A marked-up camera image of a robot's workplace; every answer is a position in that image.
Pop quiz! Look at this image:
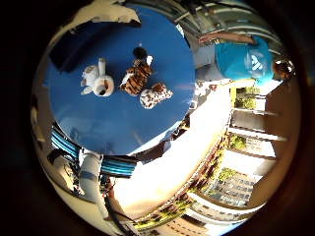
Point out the white grey plush toy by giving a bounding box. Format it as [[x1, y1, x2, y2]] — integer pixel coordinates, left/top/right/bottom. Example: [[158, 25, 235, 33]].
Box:
[[80, 57, 116, 97]]

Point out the orange black striped tiger plush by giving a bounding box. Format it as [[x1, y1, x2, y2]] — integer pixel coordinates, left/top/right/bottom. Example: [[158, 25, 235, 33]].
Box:
[[118, 54, 155, 96]]

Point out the spotted white brown plush toy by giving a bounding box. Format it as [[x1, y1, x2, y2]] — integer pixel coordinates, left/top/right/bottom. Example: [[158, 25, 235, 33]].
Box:
[[139, 82, 174, 110]]

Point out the dark blue plastic container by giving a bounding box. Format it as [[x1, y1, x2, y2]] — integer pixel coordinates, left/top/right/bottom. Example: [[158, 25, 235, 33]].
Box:
[[48, 19, 143, 74]]

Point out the black round disc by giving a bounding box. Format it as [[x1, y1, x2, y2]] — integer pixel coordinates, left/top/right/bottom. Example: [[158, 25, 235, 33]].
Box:
[[132, 46, 149, 60]]

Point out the person in blue shirt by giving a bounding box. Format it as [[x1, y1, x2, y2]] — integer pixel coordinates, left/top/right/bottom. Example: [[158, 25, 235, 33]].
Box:
[[215, 34, 294, 87]]

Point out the blue ribbed striped panel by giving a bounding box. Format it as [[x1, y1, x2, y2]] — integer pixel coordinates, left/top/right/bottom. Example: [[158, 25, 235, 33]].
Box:
[[49, 127, 138, 179]]

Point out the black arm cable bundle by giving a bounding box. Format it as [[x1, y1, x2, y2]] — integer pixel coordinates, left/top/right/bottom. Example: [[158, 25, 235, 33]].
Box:
[[101, 190, 136, 236]]

